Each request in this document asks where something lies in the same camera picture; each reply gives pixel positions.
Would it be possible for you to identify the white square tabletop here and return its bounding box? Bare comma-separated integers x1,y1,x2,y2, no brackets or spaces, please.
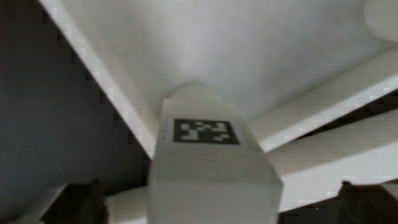
38,0,398,150

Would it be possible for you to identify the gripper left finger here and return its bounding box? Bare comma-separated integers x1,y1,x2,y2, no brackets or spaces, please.
17,179,109,224

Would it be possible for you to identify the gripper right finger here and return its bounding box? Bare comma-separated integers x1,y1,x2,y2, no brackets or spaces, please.
338,179,398,224

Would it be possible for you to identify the white table leg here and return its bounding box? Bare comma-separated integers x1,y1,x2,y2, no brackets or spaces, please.
148,83,283,224

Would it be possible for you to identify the white U-shaped obstacle wall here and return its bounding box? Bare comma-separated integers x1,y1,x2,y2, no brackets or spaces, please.
107,110,398,224

